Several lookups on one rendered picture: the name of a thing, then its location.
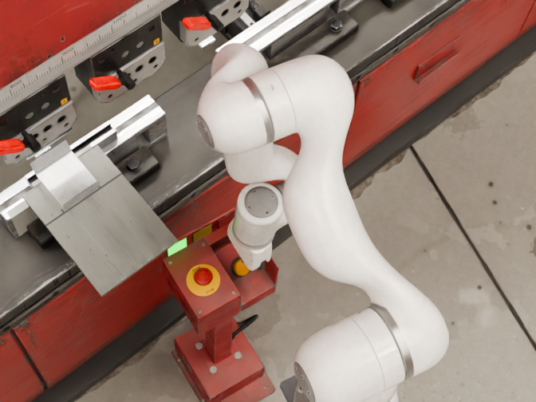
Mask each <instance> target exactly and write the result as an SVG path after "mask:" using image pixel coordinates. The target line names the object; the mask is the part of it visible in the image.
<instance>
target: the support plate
mask: <svg viewBox="0 0 536 402"><path fill-rule="evenodd" d="M78 159H79V160H80V161H81V162H82V163H83V165H84V166H85V167H86V168H87V170H88V171H89V172H90V173H91V174H92V176H93V177H94V178H95V179H96V181H97V180H99V181H100V187H101V186H103V185H104V184H106V183H107V182H108V181H109V180H111V179H113V178H114V177H116V176H117V175H119V174H120V173H121V172H120V171H119V170H118V169H117V167H116V166H115V165H114V164H113V162H112V161H111V160H110V159H109V158H108V157H107V156H106V155H105V153H104V152H103V151H102V150H101V149H100V147H99V146H98V145H97V146H96V147H94V148H92V149H91V150H89V151H88V152H86V153H85V154H84V155H82V156H80V157H79V158H78ZM98 188H99V187H97V188H96V189H98ZM96 189H94V190H93V191H91V192H90V193H88V194H87V195H86V196H88V195H90V194H91V193H93V192H94V191H95V190H96ZM86 196H84V197H83V198H85V197H86ZM22 198H23V199H24V200H25V201H26V202H27V204H28V205H29V206H30V208H31V209H32V210H33V212H34V213H35V214H36V215H37V217H38V218H39V219H40V220H41V221H42V222H43V224H44V225H46V224H47V223H49V222H50V221H52V220H53V219H55V218H56V217H57V216H59V215H60V214H62V211H61V209H63V211H67V210H68V209H69V208H70V207H72V206H73V205H75V204H76V203H78V202H80V201H81V200H82V199H83V198H82V199H80V200H78V201H77V202H75V203H74V204H73V205H72V206H70V207H68V208H67V209H65V210H64V208H63V207H62V206H61V205H60V203H59V202H58V201H57V200H56V199H55V198H54V197H53V195H52V194H51V193H50V192H49V190H48V189H47V188H46V187H45V185H44V184H43V183H40V184H38V185H37V186H36V187H34V188H33V189H31V190H30V191H28V192H26V193H25V194H24V195H23V196H22ZM46 228H47V229H48V230H49V232H50V233H51V234H52V235H53V237H54V238H55V239H56V240H57V241H58V242H59V244H60V245H61V246H62V248H63V249H64V250H65V252H66V253H67V254H68V255H69V257H70V258H71V259H72V260H73V261H74V263H75V264H76V265H77V267H78V268H79V269H80V270H81V272H82V273H83V274H84V276H85V277H86V278H87V279H88V280H89V281H90V283H91V284H92V285H93V287H94V288H95V289H96V290H97V292H98V293H99V294H100V296H101V297H103V296H105V295H106V294H107V293H108V292H110V291H111V290H113V289H114V288H116V287H117V286H118V285H119V284H121V283H122V282H124V281H125V280H126V279H128V278H130V277H131V276H132V275H134V273H136V272H137V271H139V270H140V269H142V268H143V267H144V266H146V265H147V264H148V263H150V262H151V261H152V260H154V259H155V258H157V257H158V256H160V255H161V254H162V253H163V252H165V251H166V250H168V249H169V248H170V247H172V246H174V245H175V244H176V243H177V242H178V239H177V238H176V237H175V236H174V235H173V234H172V233H171V232H170V230H169V229H168V228H167V227H166V226H165V224H164V223H163V222H162V221H161V219H160V218H159V217H158V216H157V215H156V213H155V212H154V211H153V210H152V209H151V208H150V207H149V206H148V204H147V203H146V202H145V201H144V199H143V198H142V197H141V196H140V195H139V193H138V192H137V191H136V190H135V188H134V187H133V186H132V185H131V184H130V183H129V182H128V181H127V180H126V178H125V177H124V176H123V175H120V176H119V177H117V178H116V179H114V180H113V181H112V182H111V183H109V184H107V185H106V186H104V187H103V188H101V189H100V190H99V191H97V192H96V193H94V194H93V195H91V196H90V197H88V198H87V199H86V200H84V201H83V202H81V203H79V204H78V205H77V206H75V207H74V208H73V209H71V210H70V211H68V212H66V213H65V214H64V215H62V216H61V217H60V218H58V219H56V220H55V221H53V222H52V223H50V224H49V225H48V226H47V227H46Z"/></svg>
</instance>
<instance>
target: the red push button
mask: <svg viewBox="0 0 536 402"><path fill-rule="evenodd" d="M212 278H213V275H212V272H211V271H210V270H209V269H208V268H204V267H203V268H199V269H197V271H196V272H195V273H194V280H195V282H196V283H197V284H198V285H201V286H206V285H208V284H209V283H210V282H211V281H212Z"/></svg>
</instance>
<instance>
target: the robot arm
mask: <svg viewBox="0 0 536 402"><path fill-rule="evenodd" d="M353 110H354V93H353V87H352V82H351V80H350V79H349V76H348V74H347V73H346V71H345V69H344V68H343V67H341V66H340V65H339V64H338V63H337V62H335V60H333V59H331V58H329V57H326V56H322V55H315V54H314V55H307V56H304V57H298V58H295V59H293V60H290V61H286V62H284V63H281V64H280V65H276V66H274V67H271V68H269V67H268V65H267V63H266V60H265V59H264V57H263V56H262V55H261V54H260V52H258V51H257V50H256V49H255V48H253V47H251V46H249V45H246V44H243V43H237V42H236V43H230V44H228V45H225V46H224V47H222V48H221V50H220V51H218V52H217V54H216V55H215V58H214V60H213V62H212V65H211V79H210V80H209V81H208V82H207V84H206V86H205V88H204V89H203V92H202V94H201V96H200V98H199V103H198V108H197V125H198V127H199V131H200V135H201V137H202V138H203V139H204V141H205V142H206V144H207V145H208V146H209V147H210V148H212V149H213V150H215V151H217V152H220V153H223V157H224V161H225V165H226V168H227V171H228V173H229V175H230V176H231V178H232V179H234V180H235V181H237V182H240V183H250V184H249V185H247V186H246V187H244V188H243V189H242V190H241V192H240V194H239V196H238V201H237V205H236V209H235V213H234V218H233V219H232V221H231V222H230V224H229V226H228V229H227V235H228V237H229V239H230V241H231V242H232V244H233V246H234V248H235V249H236V250H237V252H238V254H239V256H238V257H239V258H240V259H241V262H242V263H245V265H246V267H247V268H248V269H249V270H256V269H257V268H258V269H259V270H262V269H264V268H265V260H266V261H267V262H268V261H269V260H270V258H271V254H272V240H273V239H274V235H275V233H276V231H277V230H278V229H280V228H281V227H283V226H285V225H286V224H289V225H290V229H291V231H292V233H293V235H294V238H295V240H296V243H297V245H298V247H299V249H300V251H301V253H302V254H303V256H304V258H305V260H306V261H307V262H308V263H309V264H310V265H311V266H312V267H313V268H314V269H315V270H316V271H317V272H318V273H319V274H321V275H323V276H324V277H326V278H328V279H331V280H333V281H336V282H341V283H345V284H349V285H351V286H356V287H358V288H360V289H362V290H363V291H364V292H365V293H366V294H367V295H368V296H369V298H370V300H371V305H370V306H369V307H368V308H366V309H363V310H361V311H359V312H357V313H355V314H353V315H350V316H348V317H346V318H344V319H341V320H340V321H337V322H335V323H333V324H332V325H329V326H326V327H325V328H324V329H321V330H319V331H317V332H316V333H314V334H312V335H311V336H310V337H308V338H307V339H305V340H304V341H303V342H302V343H301V345H300V346H299V348H298V350H297V352H296V354H295V358H294V371H295V376H296V378H297V380H298V385H297V387H296V390H295V393H294V402H399V401H398V396H397V393H396V390H397V387H398V384H400V383H402V382H404V381H406V380H408V379H410V378H412V377H414V376H416V375H418V374H420V373H422V372H424V371H426V370H428V369H430V368H431V367H433V366H434V365H436V364H437V363H438V362H439V361H440V360H441V359H442V358H443V356H444V355H445V353H446V352H447V348H448V345H449V330H448V328H447V324H446V321H445V318H444V316H443V315H442V313H441V312H440V311H439V310H438V308H437V307H436V306H435V305H434V303H433V302H432V301H431V300H430V299H429V298H428V297H427V296H425V295H424V294H423V293H422V292H421V291H420V290H418V289H417V288H416V287H415V286H414V285H413V284H412V283H410V282H409V281H408V280H407V279H406V278H404V277H403V276H402V275H401V274H400V273H398V272H397V271H396V270H395V269H394V268H393V267H392V266H391V265H390V264H389V263H388V262H387V261H386V260H385V259H384V257H383V256H382V255H381V254H380V252H379V251H378V250H377V248H376V247H375V246H374V244H373V243H372V241H371V239H370V237H369V235H368V234H367V232H366V230H365V228H364V225H363V223H362V222H361V218H360V216H359V214H358V212H357V209H356V206H355V204H354V202H353V198H352V196H351V194H350V192H349V188H348V186H347V183H346V181H345V176H344V172H343V167H342V156H343V150H344V146H345V139H346V136H347V132H348V130H349V126H350V122H351V119H352V117H353ZM293 133H298V134H299V136H300V138H301V149H300V152H299V155H297V154H295V153H294V152H292V151H291V150H289V149H288V148H284V147H283V146H280V145H276V144H274V141H275V140H279V139H281V138H283V137H286V136H288V135H291V134H293ZM272 180H282V182H280V183H278V184H276V185H274V186H273V185H271V184H269V183H264V182H267V181H272Z"/></svg>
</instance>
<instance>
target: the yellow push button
mask: <svg viewBox="0 0 536 402"><path fill-rule="evenodd" d="M233 271H234V272H235V273H236V274H237V275H238V276H245V275H247V274H248V273H249V271H250V270H249V269H248V268H247V267H246V265H245V263H242V262H241V259H237V260H236V261H235V262H234V264H233Z"/></svg>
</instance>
